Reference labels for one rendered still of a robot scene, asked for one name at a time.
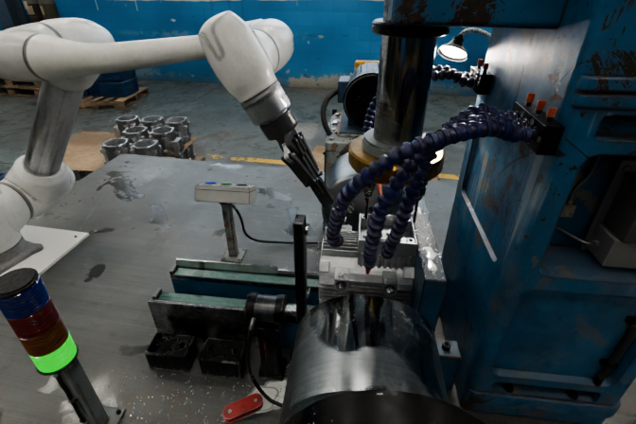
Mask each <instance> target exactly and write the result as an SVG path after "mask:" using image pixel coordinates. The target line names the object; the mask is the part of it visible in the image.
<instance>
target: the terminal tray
mask: <svg viewBox="0 0 636 424"><path fill-rule="evenodd" d="M370 216H371V214H368V215H367V220H366V219H365V217H364V214H361V213H360V215H359V231H358V260H357V264H358V265H360V266H361V267H362V266H363V256H362V252H363V246H364V243H365V237H366V235H367V234H365V233H366V231H367V226H368V223H369V222H370V221H371V219H370ZM395 218H396V216H390V215H387V216H386V222H385V223H384V227H383V228H384V229H383V230H382V235H381V237H380V246H379V249H378V252H377V261H376V266H377V267H378V268H380V266H381V267H383V269H386V267H389V269H390V270H392V268H393V267H394V268H395V269H396V270H397V269H398V268H400V269H401V270H402V271H403V267H405V266H406V267H414V262H415V253H416V248H417V241H416V236H415V230H414V229H415V228H414V223H413V218H412V217H411V218H410V219H409V223H408V226H407V227H406V232H405V233H404V234H403V238H402V239H401V241H400V243H399V244H398V246H397V249H396V250H395V251H394V256H393V257H392V258H390V259H386V258H384V257H383V256H382V255H381V247H382V246H381V245H382V244H383V243H384V242H385V241H386V238H387V237H388V235H389V234H390V231H391V229H392V226H393V224H394V220H395ZM365 227H366V228H365ZM388 229H389V230H388ZM405 234H406V235H405Z"/></svg>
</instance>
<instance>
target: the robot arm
mask: <svg viewBox="0 0 636 424"><path fill-rule="evenodd" d="M293 50H294V46H293V35H292V31H291V30H290V28H289V27H288V26H287V25H286V24H285V23H283V22H281V21H279V20H276V19H265V20H262V19H256V20H252V21H247V22H244V21H243V20H242V19H241V18H240V17H238V16H237V15H236V14H235V13H234V12H232V11H230V10H227V11H225V12H222V13H220V14H217V15H215V16H213V17H212V18H210V19H209V20H207V21H206V22H205V23H204V24H203V26H202V28H201V30H200V32H199V35H193V36H183V37H172V38H161V39H150V40H139V41H128V42H117V43H116V42H115V40H114V38H113V36H112V34H111V33H110V32H109V31H108V30H107V29H106V28H104V27H102V26H100V25H98V24H97V23H95V22H93V21H90V20H86V19H81V18H56V19H48V20H43V21H41V22H36V23H30V24H25V25H21V26H15V27H11V28H7V29H5V30H4V31H0V78H2V79H5V80H14V81H23V82H41V83H42V84H41V88H40V93H39V96H38V100H37V105H36V109H35V114H34V117H33V122H32V126H31V131H30V135H29V139H28V143H27V148H26V154H25V155H22V156H20V157H19V158H18V159H17V160H16V161H15V162H14V164H13V166H12V167H11V169H10V170H9V172H8V173H7V174H6V176H5V179H3V180H1V181H0V274H2V273H4V272H6V271H7V270H9V269H10V268H12V267H14V266H15V265H17V264H19V263H20V262H22V261H23V260H25V259H27V258H28V257H30V256H32V255H34V254H36V253H39V252H41V251H42V250H43V249H44V247H43V245H42V244H41V243H33V242H30V241H27V240H25V239H24V237H23V236H22V235H21V232H20V230H21V229H22V228H23V227H24V226H25V225H26V223H27V222H28V221H29V220H31V219H33V218H35V217H37V216H39V215H41V214H43V213H44V212H45V211H47V210H48V209H50V208H52V207H53V206H55V205H56V204H58V203H60V202H61V201H62V200H64V199H65V198H66V197H67V196H68V195H69V194H70V193H71V191H72V189H73V187H74V185H75V181H76V180H75V175H74V172H73V171H72V169H71V168H70V167H69V166H67V165H66V164H65V163H64V162H63V161H62V160H63V157H64V155H65V151H66V148H67V145H68V142H69V138H70V135H71V132H72V130H73V126H74V123H75V120H76V117H77V114H78V110H79V107H80V103H81V99H82V96H83V93H84V90H86V89H88V88H90V87H91V86H92V85H93V84H94V82H95V81H96V80H97V78H98V77H99V75H100V74H106V73H115V72H123V71H131V70H136V69H143V68H149V67H155V66H161V65H168V64H174V63H180V62H192V61H198V60H208V62H209V64H210V66H211V67H212V69H213V71H214V72H215V74H216V76H217V77H218V78H219V80H220V81H221V83H222V85H223V86H224V87H225V88H226V90H227V91H228V92H229V93H230V94H231V95H232V96H234V97H235V98H236V99H237V101H238V102H239V103H240V105H241V107H242V109H244V111H245V112H246V114H247V115H248V116H249V117H250V119H251V120H252V122H253V123H254V125H256V126H258V125H260V126H259V128H260V129H261V130H262V131H263V133H264V134H265V136H266V137H267V139H268V140H270V141H273V140H276V141H277V143H278V145H279V147H280V149H281V150H282V151H283V152H284V156H282V157H281V160H282V162H284V163H285V164H286V165H288V167H289V168H290V169H291V170H292V172H293V173H294V174H295V175H296V176H297V178H298V179H299V180H300V181H301V182H302V184H303V185H304V186H305V187H308V186H310V188H311V189H312V191H313V192H314V194H315V196H316V197H317V199H318V200H319V202H320V203H321V205H322V206H323V207H325V206H328V205H330V204H333V203H334V201H335V199H334V197H333V196H332V194H331V192H330V191H329V189H328V188H327V185H326V184H325V182H324V181H323V179H322V177H321V175H323V172H322V171H321V172H319V171H318V170H320V169H319V167H318V165H317V163H316V161H315V159H314V157H313V155H312V153H311V151H310V149H309V146H308V144H307V142H306V140H305V138H304V135H303V133H302V132H297V131H296V129H295V127H296V126H297V124H298V120H297V118H296V117H295V115H294V114H293V112H292V110H291V108H288V107H289V106H290V104H291V102H290V100H289V99H288V97H287V95H286V94H285V92H284V90H283V89H282V87H281V85H280V83H279V82H278V80H277V79H276V77H275V75H274V73H276V72H277V71H279V70H280V69H281V68H282V67H283V66H284V65H285V64H286V63H287V62H288V61H289V59H290V58H291V56H292V53H293Z"/></svg>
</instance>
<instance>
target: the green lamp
mask: <svg viewBox="0 0 636 424"><path fill-rule="evenodd" d="M76 353H77V347H76V345H75V343H74V341H73V339H72V337H71V335H70V333H69V335H68V338H67V340H66V342H65V343H64V344H63V345H62V346H61V347H60V348H58V349H57V350H56V351H54V352H52V353H50V354H48V355H45V356H42V357H31V356H29V357H30V358H31V359H32V361H33V362H34V364H35V365H36V367H37V369H38V370H40V371H41V372H43V373H51V372H55V371H57V370H59V369H61V368H63V367H65V366H66V365H67V364H69V363H70V362H71V361H72V360H73V358H74V357H75V355H76Z"/></svg>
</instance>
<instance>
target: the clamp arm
mask: <svg viewBox="0 0 636 424"><path fill-rule="evenodd" d="M308 233H309V224H308V223H306V215H302V214H295V216H294V219H293V222H292V234H293V256H294V278H295V300H296V306H293V307H294V308H296V309H293V310H292V312H293V313H295V312H296V313H295V314H293V315H292V316H295V317H296V322H297V323H300V322H301V320H302V319H303V317H304V316H305V315H306V314H307V313H308V298H309V292H310V287H308V279H307V235H308Z"/></svg>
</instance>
